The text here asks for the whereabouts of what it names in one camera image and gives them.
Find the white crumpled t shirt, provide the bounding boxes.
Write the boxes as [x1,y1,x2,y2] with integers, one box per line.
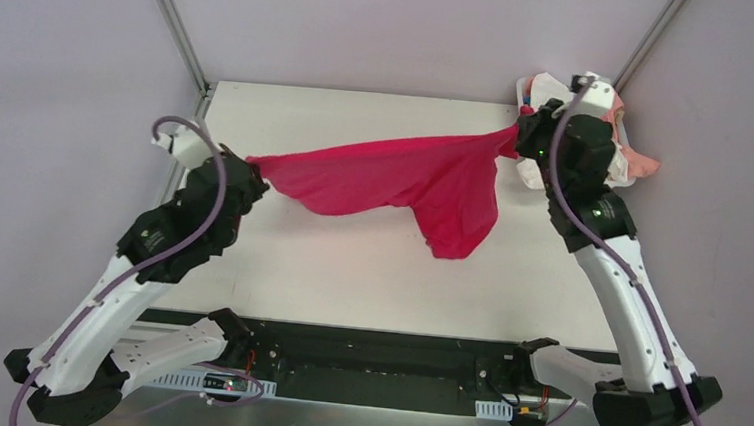
[518,70,637,197]

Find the aluminium corner post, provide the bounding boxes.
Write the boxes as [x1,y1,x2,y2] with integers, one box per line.
[613,0,690,94]
[155,0,211,98]

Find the left aluminium corner post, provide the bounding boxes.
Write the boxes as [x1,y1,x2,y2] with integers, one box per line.
[155,0,211,98]

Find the right white slotted cable duct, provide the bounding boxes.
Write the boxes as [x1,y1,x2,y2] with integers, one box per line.
[474,400,514,422]

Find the left white slotted cable duct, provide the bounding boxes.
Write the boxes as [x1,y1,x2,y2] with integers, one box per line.
[144,369,277,397]

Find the peach crumpled t shirt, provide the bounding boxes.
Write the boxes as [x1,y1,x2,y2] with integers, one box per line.
[604,93,660,183]

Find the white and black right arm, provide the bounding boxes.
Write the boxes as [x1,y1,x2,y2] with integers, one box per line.
[509,72,722,426]

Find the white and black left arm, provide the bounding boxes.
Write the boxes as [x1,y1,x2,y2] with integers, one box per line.
[4,116,269,426]

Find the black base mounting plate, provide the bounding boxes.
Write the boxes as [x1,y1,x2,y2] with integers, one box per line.
[115,304,649,426]

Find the aluminium front rail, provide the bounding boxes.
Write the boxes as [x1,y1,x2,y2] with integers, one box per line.
[80,315,682,414]

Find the white slotted cable duct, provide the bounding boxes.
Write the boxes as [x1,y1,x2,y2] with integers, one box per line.
[144,369,277,397]
[474,400,514,422]

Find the right aluminium corner post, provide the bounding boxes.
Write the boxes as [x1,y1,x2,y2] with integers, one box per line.
[613,0,690,94]

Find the magenta t shirt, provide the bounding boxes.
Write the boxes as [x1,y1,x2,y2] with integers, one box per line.
[248,125,518,260]

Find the white plastic laundry basket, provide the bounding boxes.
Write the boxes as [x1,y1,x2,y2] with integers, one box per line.
[508,74,645,195]

